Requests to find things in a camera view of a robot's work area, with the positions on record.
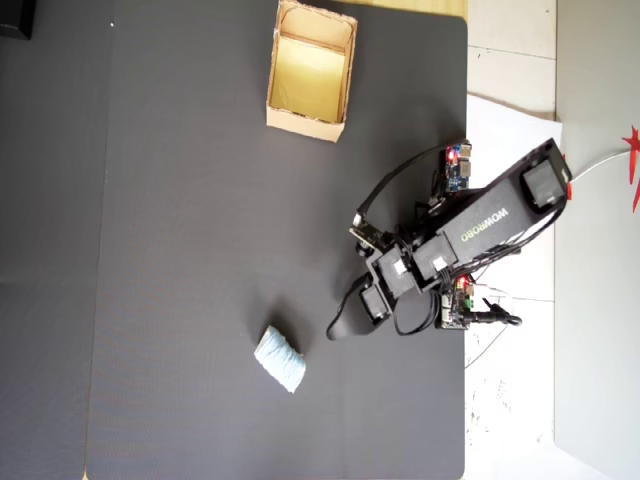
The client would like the red paper star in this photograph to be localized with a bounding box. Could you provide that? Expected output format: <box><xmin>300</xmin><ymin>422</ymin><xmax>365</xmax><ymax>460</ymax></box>
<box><xmin>621</xmin><ymin>124</ymin><xmax>640</xmax><ymax>214</ymax></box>

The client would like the large black textured mat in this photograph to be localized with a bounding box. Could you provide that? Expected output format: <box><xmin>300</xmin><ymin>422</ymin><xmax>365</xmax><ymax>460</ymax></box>
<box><xmin>84</xmin><ymin>0</ymin><xmax>470</xmax><ymax>480</ymax></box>

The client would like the black power plug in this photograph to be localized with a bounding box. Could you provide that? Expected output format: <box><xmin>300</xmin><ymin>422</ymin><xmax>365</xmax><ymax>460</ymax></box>
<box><xmin>467</xmin><ymin>297</ymin><xmax>524</xmax><ymax>329</ymax></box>

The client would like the black camera USB cable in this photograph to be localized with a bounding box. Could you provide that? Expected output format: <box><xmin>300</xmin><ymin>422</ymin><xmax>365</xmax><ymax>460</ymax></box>
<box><xmin>356</xmin><ymin>146</ymin><xmax>451</xmax><ymax>227</ymax></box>

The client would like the light blue wrapped block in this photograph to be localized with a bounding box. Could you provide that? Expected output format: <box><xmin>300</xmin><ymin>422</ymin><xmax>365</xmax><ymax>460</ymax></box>
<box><xmin>253</xmin><ymin>325</ymin><xmax>307</xmax><ymax>397</ymax></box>

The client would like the black gripper with servos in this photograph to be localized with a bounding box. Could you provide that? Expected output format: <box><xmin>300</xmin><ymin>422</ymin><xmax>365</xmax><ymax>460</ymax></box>
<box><xmin>326</xmin><ymin>238</ymin><xmax>427</xmax><ymax>342</ymax></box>

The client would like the open cardboard box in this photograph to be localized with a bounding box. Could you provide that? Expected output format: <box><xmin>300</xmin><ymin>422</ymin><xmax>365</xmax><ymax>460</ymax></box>
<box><xmin>264</xmin><ymin>0</ymin><xmax>360</xmax><ymax>145</ymax></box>

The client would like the motor driver circuit board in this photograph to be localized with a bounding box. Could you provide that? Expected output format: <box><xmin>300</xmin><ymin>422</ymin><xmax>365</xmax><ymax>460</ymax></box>
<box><xmin>433</xmin><ymin>273</ymin><xmax>477</xmax><ymax>331</ymax></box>

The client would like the small wrist camera board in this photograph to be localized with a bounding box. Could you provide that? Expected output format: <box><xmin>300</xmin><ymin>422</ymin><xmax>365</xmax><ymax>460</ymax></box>
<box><xmin>349</xmin><ymin>211</ymin><xmax>392</xmax><ymax>252</ymax></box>

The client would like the dark grey floor mat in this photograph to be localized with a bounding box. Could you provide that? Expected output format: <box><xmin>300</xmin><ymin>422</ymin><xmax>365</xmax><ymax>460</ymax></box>
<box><xmin>0</xmin><ymin>19</ymin><xmax>115</xmax><ymax>480</ymax></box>

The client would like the grey flat board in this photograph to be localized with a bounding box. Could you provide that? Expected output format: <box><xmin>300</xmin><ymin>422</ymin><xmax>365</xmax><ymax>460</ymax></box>
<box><xmin>551</xmin><ymin>119</ymin><xmax>640</xmax><ymax>480</ymax></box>

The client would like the thin white cord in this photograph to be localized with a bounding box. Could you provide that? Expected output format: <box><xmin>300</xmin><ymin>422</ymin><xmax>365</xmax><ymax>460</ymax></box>
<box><xmin>571</xmin><ymin>151</ymin><xmax>632</xmax><ymax>184</ymax></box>

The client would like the blue circuit board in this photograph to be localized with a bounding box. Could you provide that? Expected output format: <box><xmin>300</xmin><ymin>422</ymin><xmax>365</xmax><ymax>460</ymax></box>
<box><xmin>436</xmin><ymin>140</ymin><xmax>474</xmax><ymax>197</ymax></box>

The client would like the white paper sheet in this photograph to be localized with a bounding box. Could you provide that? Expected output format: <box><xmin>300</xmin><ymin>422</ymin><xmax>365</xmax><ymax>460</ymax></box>
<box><xmin>464</xmin><ymin>93</ymin><xmax>565</xmax><ymax>381</ymax></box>

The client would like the black looped servo cable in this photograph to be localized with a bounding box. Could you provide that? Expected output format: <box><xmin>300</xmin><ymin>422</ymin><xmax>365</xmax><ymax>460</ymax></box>
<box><xmin>391</xmin><ymin>291</ymin><xmax>438</xmax><ymax>338</ymax></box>

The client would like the black box object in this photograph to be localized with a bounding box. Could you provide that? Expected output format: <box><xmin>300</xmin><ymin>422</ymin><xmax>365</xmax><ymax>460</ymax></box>
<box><xmin>0</xmin><ymin>0</ymin><xmax>37</xmax><ymax>41</ymax></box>

